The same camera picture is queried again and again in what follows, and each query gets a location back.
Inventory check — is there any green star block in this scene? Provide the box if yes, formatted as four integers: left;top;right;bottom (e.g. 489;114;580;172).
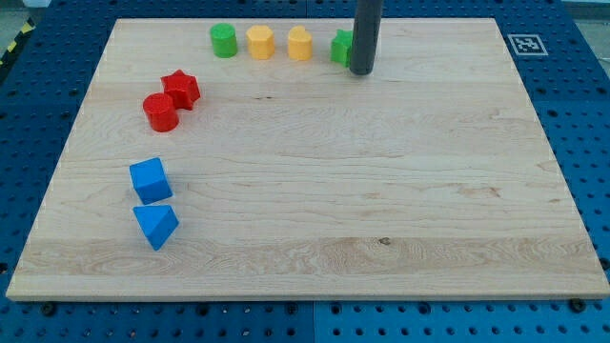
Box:
330;30;353;68

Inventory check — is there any red star block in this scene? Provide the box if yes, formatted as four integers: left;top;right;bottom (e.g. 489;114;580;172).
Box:
161;70;201;111

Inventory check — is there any light wooden board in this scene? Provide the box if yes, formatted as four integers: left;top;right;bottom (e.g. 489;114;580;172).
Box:
7;18;609;302

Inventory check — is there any yellow heart block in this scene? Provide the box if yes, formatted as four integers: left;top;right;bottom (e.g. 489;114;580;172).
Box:
288;26;313;61

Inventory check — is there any yellow hexagon block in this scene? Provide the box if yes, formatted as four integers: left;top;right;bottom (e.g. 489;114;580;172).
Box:
246;25;275;60

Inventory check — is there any blue cube block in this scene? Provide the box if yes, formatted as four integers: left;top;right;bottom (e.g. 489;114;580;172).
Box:
129;157;173;205

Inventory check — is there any blue triangular prism block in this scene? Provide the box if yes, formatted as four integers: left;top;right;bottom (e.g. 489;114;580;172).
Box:
132;205;179;251

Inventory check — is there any green cylinder block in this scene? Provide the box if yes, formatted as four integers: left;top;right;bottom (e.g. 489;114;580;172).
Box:
210;23;238;58

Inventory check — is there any red cylinder block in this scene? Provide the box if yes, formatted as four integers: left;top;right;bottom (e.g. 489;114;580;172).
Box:
142;92;179;132

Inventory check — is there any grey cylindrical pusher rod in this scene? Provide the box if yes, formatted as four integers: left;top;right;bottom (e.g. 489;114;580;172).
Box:
349;0;384;76

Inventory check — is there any white fiducial marker tag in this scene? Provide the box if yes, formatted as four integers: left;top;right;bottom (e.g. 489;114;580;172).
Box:
508;33;548;56

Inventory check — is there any black bolt left front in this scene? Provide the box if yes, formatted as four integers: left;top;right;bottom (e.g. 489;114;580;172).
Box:
40;302;56;317

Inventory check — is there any black bolt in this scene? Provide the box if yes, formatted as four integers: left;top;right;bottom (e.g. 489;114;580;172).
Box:
568;298;587;313
40;302;56;317

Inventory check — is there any black bolt right front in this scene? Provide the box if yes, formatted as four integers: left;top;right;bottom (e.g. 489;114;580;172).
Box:
568;298;587;313

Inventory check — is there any yellow black hazard tape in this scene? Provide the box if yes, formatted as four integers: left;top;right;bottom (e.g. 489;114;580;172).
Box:
1;18;36;69

